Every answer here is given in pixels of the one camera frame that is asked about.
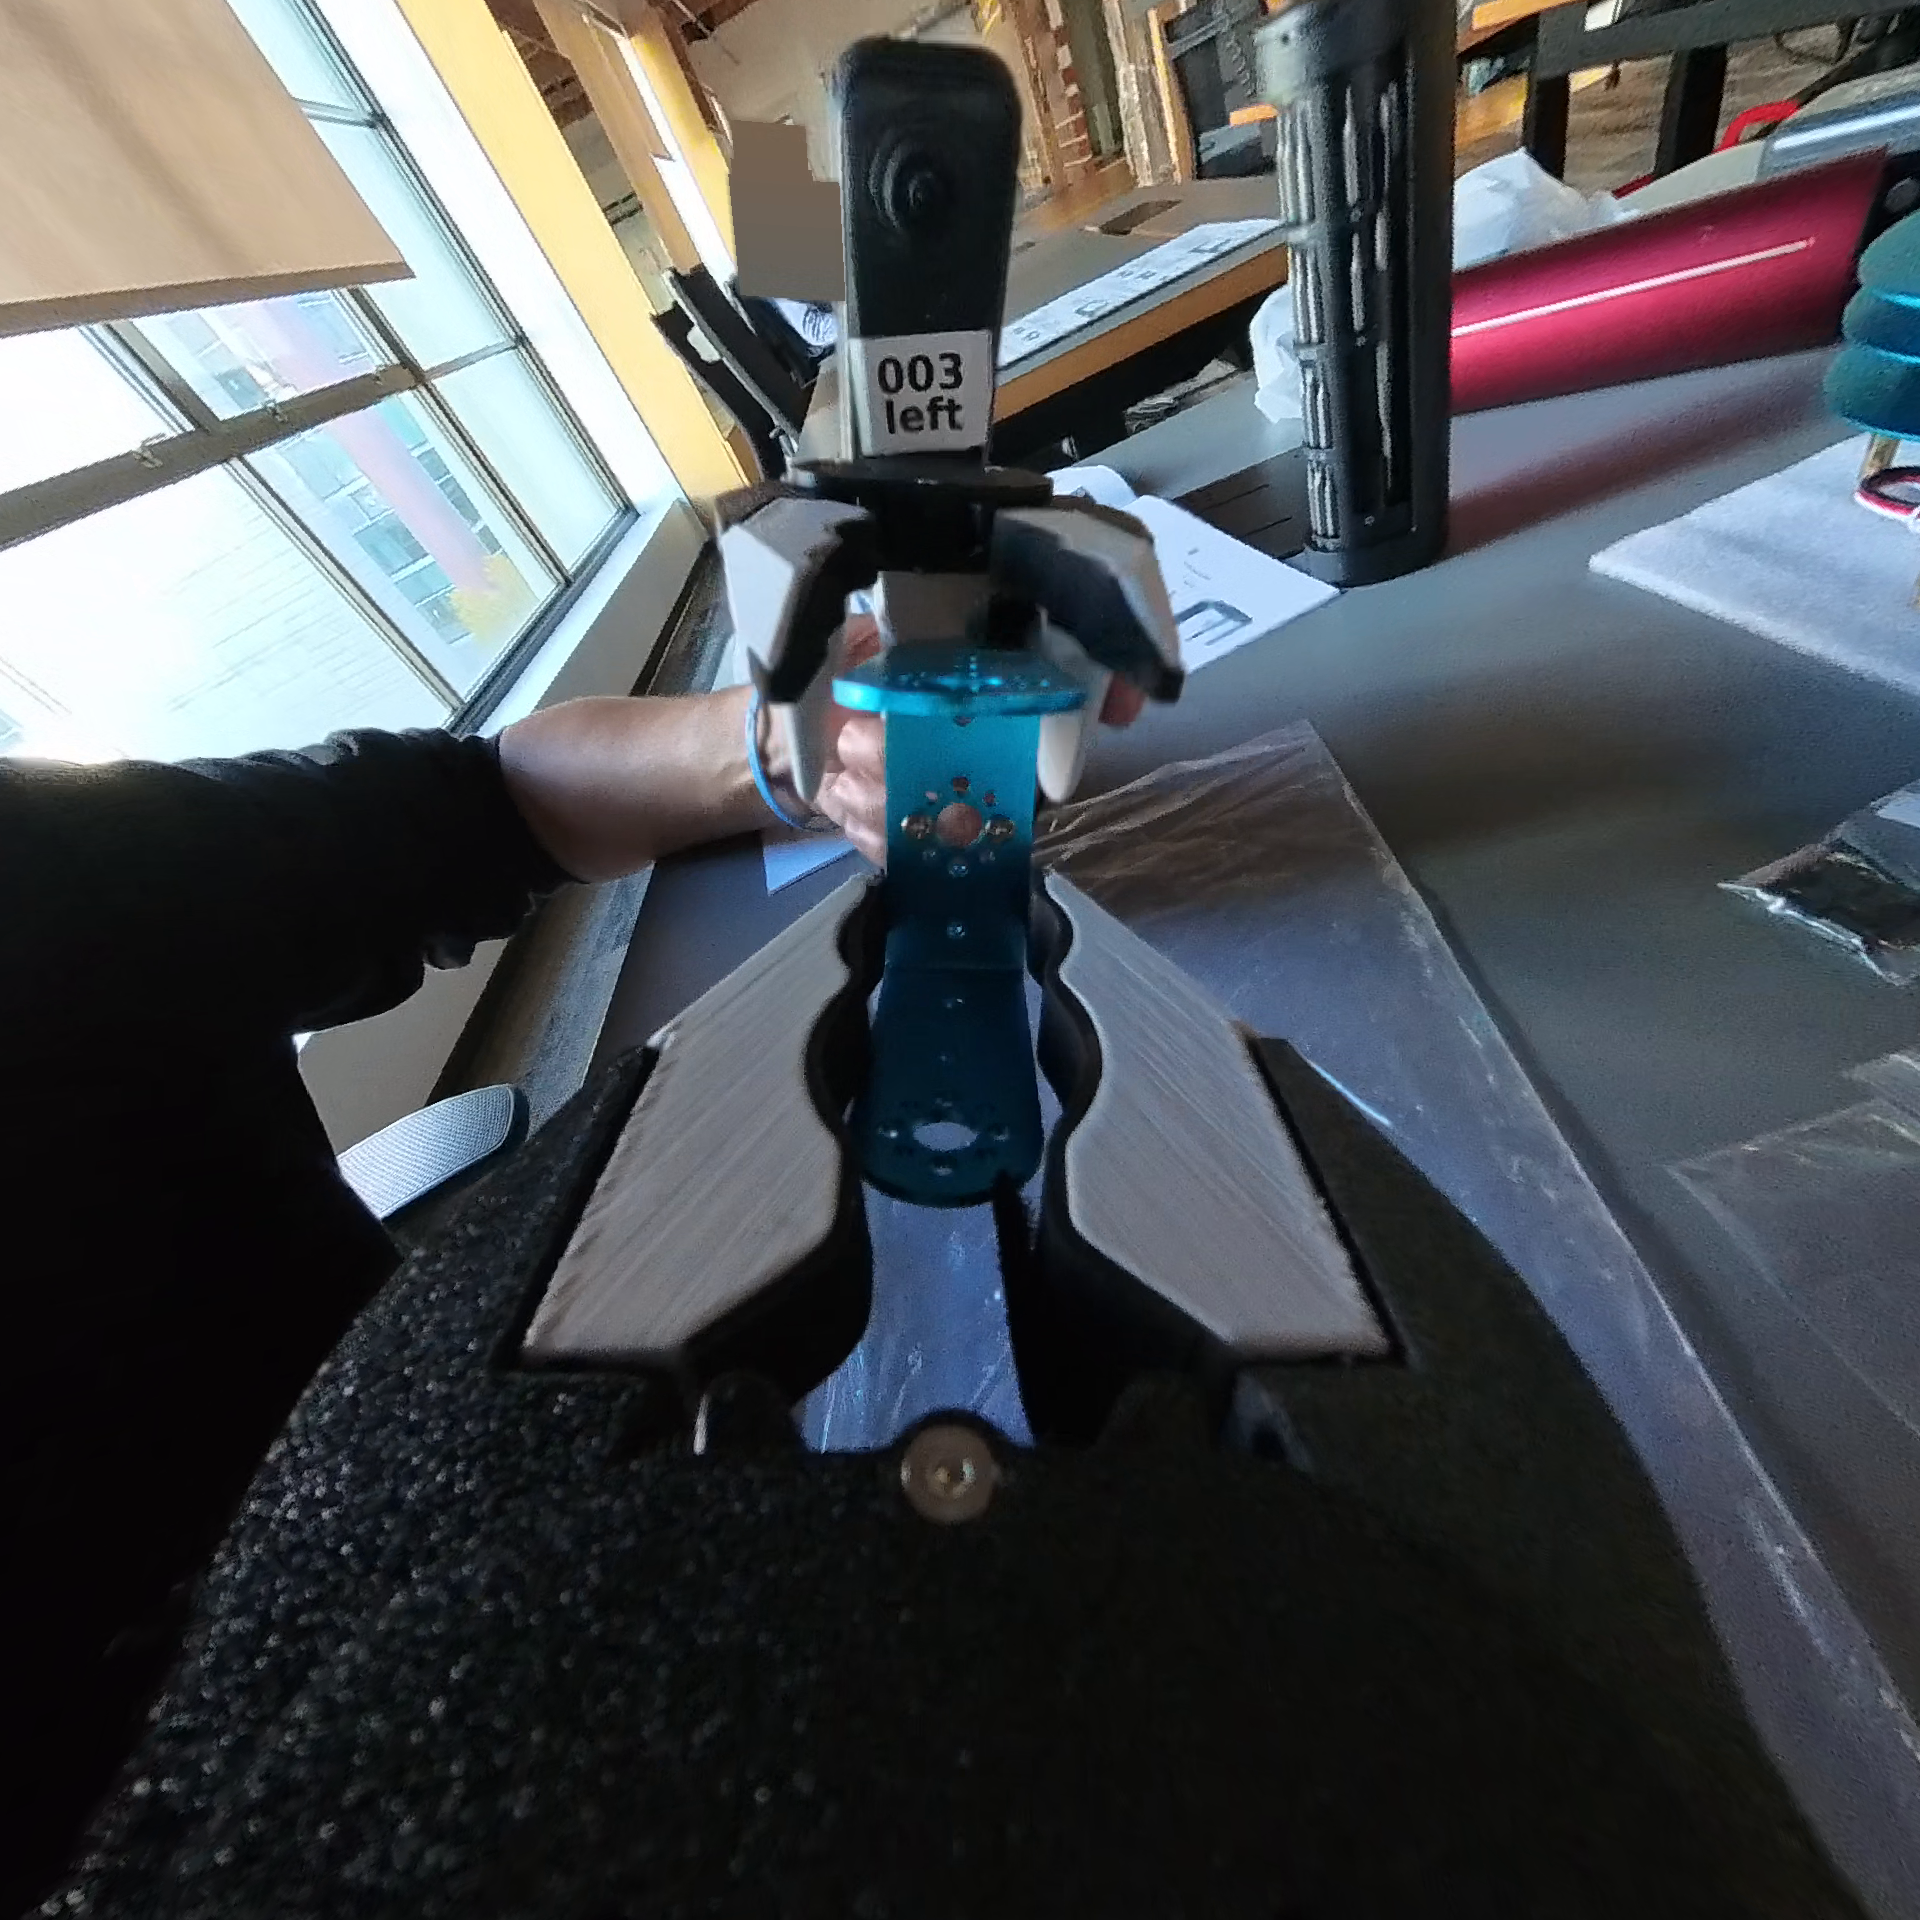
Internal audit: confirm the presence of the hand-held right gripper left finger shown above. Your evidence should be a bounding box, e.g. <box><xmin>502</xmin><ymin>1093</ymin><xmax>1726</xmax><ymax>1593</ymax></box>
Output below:
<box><xmin>522</xmin><ymin>883</ymin><xmax>891</xmax><ymax>1401</ymax></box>

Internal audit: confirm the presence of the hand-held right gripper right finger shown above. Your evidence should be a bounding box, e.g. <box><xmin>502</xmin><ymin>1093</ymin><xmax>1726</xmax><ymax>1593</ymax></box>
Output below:
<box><xmin>1042</xmin><ymin>874</ymin><xmax>1392</xmax><ymax>1390</ymax></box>

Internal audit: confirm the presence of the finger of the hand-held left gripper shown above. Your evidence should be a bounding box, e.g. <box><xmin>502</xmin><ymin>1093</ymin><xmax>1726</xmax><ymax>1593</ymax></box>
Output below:
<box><xmin>984</xmin><ymin>504</ymin><xmax>1185</xmax><ymax>807</ymax></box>
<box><xmin>718</xmin><ymin>493</ymin><xmax>891</xmax><ymax>804</ymax></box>

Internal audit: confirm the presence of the blue metal bracket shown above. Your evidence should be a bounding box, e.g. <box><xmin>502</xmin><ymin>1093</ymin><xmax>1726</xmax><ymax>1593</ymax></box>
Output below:
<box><xmin>829</xmin><ymin>648</ymin><xmax>1085</xmax><ymax>1206</ymax></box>

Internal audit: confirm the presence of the person's left forearm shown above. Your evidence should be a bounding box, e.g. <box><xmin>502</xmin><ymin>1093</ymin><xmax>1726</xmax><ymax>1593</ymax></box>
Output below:
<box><xmin>0</xmin><ymin>694</ymin><xmax>772</xmax><ymax>993</ymax></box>

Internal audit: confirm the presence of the grey desk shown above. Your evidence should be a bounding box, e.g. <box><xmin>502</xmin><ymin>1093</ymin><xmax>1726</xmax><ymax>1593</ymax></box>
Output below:
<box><xmin>585</xmin><ymin>347</ymin><xmax>1920</xmax><ymax>1920</ymax></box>

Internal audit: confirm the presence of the person's left hand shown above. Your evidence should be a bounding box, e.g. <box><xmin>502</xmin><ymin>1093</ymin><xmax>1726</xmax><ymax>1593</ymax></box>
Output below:
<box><xmin>748</xmin><ymin>616</ymin><xmax>1154</xmax><ymax>880</ymax></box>

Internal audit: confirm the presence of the white printed paper manual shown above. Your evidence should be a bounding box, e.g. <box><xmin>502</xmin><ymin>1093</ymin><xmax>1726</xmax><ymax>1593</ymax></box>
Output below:
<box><xmin>1049</xmin><ymin>467</ymin><xmax>1342</xmax><ymax>658</ymax></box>

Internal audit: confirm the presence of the large clear plastic bag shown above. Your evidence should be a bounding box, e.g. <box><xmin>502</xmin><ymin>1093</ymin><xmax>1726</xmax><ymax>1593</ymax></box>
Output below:
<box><xmin>794</xmin><ymin>721</ymin><xmax>1920</xmax><ymax>1920</ymax></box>

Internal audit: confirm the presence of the blue wristband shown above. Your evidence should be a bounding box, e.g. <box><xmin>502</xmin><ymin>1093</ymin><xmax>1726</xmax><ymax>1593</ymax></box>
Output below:
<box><xmin>744</xmin><ymin>686</ymin><xmax>822</xmax><ymax>837</ymax></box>

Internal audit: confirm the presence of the wooden background table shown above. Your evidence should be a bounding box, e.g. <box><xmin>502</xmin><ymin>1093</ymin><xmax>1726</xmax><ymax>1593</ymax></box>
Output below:
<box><xmin>989</xmin><ymin>210</ymin><xmax>1294</xmax><ymax>428</ymax></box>

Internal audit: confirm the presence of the black folded stand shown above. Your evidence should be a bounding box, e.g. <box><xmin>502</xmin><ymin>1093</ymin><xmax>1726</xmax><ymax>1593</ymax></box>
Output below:
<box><xmin>651</xmin><ymin>264</ymin><xmax>846</xmax><ymax>471</ymax></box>

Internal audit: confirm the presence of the grey chair armrest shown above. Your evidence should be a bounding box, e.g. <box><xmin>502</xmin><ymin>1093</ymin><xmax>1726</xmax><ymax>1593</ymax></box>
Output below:
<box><xmin>338</xmin><ymin>1084</ymin><xmax>531</xmax><ymax>1221</ymax></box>

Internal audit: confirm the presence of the white paper sheet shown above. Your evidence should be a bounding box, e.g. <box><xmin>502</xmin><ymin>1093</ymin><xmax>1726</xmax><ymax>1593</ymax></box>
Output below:
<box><xmin>761</xmin><ymin>828</ymin><xmax>875</xmax><ymax>900</ymax></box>

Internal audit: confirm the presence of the black perforated cylinder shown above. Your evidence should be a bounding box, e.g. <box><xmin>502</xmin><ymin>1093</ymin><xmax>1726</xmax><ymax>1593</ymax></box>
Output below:
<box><xmin>1251</xmin><ymin>0</ymin><xmax>1456</xmax><ymax>591</ymax></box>

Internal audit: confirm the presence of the window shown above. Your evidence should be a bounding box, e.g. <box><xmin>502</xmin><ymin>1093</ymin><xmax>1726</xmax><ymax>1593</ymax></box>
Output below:
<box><xmin>0</xmin><ymin>0</ymin><xmax>641</xmax><ymax>760</ymax></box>

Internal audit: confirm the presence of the white plastic bag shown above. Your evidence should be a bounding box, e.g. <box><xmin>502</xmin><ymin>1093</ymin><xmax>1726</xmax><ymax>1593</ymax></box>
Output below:
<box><xmin>1452</xmin><ymin>147</ymin><xmax>1641</xmax><ymax>247</ymax></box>

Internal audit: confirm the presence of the small clear plastic bag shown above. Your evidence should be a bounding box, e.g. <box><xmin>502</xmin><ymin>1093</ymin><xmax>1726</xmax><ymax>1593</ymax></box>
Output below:
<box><xmin>1666</xmin><ymin>1048</ymin><xmax>1920</xmax><ymax>1361</ymax></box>

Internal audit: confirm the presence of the red metallic case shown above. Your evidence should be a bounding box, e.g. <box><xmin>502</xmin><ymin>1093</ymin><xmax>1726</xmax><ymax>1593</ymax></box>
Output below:
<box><xmin>1445</xmin><ymin>147</ymin><xmax>1895</xmax><ymax>418</ymax></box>

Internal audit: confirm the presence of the white foam sheet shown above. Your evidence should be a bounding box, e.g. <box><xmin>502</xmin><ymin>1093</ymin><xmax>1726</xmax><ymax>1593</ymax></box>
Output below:
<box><xmin>1589</xmin><ymin>427</ymin><xmax>1920</xmax><ymax>700</ymax></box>

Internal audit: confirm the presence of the black parts bag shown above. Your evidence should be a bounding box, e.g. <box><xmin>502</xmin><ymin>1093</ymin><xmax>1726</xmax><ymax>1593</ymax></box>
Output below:
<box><xmin>1718</xmin><ymin>796</ymin><xmax>1920</xmax><ymax>987</ymax></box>

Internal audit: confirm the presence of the beige window blind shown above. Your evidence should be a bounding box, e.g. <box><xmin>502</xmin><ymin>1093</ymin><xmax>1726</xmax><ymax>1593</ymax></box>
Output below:
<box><xmin>0</xmin><ymin>0</ymin><xmax>416</xmax><ymax>340</ymax></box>

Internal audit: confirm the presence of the teal round foam stack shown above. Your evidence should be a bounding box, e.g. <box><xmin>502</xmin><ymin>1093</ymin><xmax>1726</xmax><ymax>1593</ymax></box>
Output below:
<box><xmin>1821</xmin><ymin>227</ymin><xmax>1920</xmax><ymax>446</ymax></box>

